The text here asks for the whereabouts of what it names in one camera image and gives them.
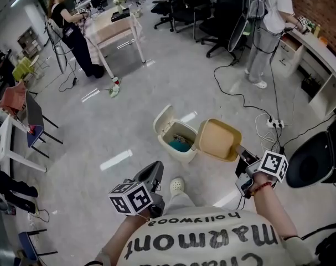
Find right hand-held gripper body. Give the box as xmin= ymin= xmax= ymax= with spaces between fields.
xmin=235 ymin=150 xmax=289 ymax=199

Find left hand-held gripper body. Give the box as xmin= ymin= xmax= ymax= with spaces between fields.
xmin=108 ymin=178 xmax=166 ymax=219

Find cream trash bin with lid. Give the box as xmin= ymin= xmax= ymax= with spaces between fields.
xmin=153 ymin=104 xmax=198 ymax=165

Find person's right forearm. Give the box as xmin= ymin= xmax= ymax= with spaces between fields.
xmin=250 ymin=173 xmax=298 ymax=239

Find person's left forearm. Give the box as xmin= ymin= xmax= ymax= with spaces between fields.
xmin=100 ymin=213 xmax=152 ymax=266

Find person's white left shoe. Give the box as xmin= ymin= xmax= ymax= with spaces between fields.
xmin=169 ymin=177 xmax=185 ymax=196

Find person's light trousers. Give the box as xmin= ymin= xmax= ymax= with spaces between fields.
xmin=163 ymin=191 xmax=196 ymax=216

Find black round chair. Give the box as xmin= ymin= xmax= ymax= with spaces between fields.
xmin=285 ymin=119 xmax=336 ymax=188

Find white power strip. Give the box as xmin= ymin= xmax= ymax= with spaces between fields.
xmin=266 ymin=117 xmax=285 ymax=129

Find person's white printed shirt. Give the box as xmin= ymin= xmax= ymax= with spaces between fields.
xmin=123 ymin=206 xmax=314 ymax=266

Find black crate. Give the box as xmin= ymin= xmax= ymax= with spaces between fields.
xmin=301 ymin=75 xmax=322 ymax=98

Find white flower bunch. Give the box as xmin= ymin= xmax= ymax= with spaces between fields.
xmin=105 ymin=85 xmax=121 ymax=99

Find black bag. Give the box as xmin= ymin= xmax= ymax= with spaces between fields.
xmin=300 ymin=223 xmax=336 ymax=266

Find white drawer cabinet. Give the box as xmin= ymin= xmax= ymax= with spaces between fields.
xmin=272 ymin=33 xmax=304 ymax=79

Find blue chair with black legs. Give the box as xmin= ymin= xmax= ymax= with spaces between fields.
xmin=14 ymin=228 xmax=59 ymax=266

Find grey chair with blue seat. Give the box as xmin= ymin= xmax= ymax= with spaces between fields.
xmin=25 ymin=90 xmax=64 ymax=159

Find long white desk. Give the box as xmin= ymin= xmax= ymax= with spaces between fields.
xmin=292 ymin=28 xmax=336 ymax=121

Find white table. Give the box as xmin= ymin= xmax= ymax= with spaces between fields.
xmin=0 ymin=114 xmax=48 ymax=174

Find black office chair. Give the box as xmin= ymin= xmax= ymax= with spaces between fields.
xmin=199 ymin=0 xmax=246 ymax=62
xmin=172 ymin=0 xmax=216 ymax=43
xmin=151 ymin=0 xmax=185 ymax=33

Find wooden table with checked cloth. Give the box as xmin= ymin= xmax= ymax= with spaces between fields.
xmin=84 ymin=7 xmax=146 ymax=79

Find pink cloth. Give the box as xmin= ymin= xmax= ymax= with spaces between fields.
xmin=0 ymin=80 xmax=27 ymax=112

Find black box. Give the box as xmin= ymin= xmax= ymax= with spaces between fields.
xmin=111 ymin=7 xmax=131 ymax=22

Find grey shelf unit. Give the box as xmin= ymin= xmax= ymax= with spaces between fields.
xmin=17 ymin=26 xmax=44 ymax=55

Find white cable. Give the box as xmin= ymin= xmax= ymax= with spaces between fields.
xmin=255 ymin=112 xmax=282 ymax=152

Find red bead bracelet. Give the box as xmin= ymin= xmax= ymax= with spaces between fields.
xmin=250 ymin=181 xmax=272 ymax=197

